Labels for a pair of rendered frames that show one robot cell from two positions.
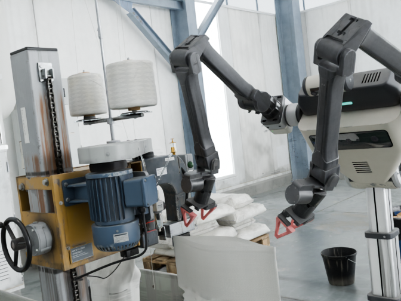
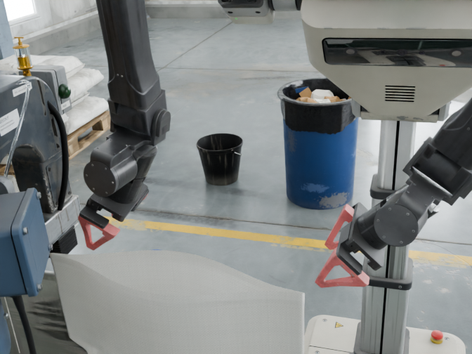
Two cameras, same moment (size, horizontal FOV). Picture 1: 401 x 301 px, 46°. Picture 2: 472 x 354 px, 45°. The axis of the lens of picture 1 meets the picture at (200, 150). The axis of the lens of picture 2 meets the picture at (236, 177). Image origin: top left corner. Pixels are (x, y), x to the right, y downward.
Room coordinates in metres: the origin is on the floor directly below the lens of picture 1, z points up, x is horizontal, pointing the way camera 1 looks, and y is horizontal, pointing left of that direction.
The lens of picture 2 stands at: (0.89, 0.18, 1.59)
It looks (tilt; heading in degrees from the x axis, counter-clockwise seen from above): 26 degrees down; 337
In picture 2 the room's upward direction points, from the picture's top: 3 degrees counter-clockwise
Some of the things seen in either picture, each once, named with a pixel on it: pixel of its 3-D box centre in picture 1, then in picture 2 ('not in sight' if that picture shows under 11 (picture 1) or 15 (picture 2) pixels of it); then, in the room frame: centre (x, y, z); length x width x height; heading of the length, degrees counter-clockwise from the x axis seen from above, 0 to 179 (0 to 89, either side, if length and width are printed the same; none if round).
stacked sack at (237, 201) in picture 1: (221, 200); (34, 67); (5.40, -0.17, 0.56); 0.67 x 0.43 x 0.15; 48
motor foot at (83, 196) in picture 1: (86, 190); not in sight; (1.56, 0.39, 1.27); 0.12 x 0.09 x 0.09; 138
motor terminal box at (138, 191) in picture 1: (141, 194); (8, 251); (1.50, 0.20, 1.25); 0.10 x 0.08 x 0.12; 163
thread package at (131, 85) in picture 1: (131, 85); not in sight; (1.65, 0.21, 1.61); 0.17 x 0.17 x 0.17
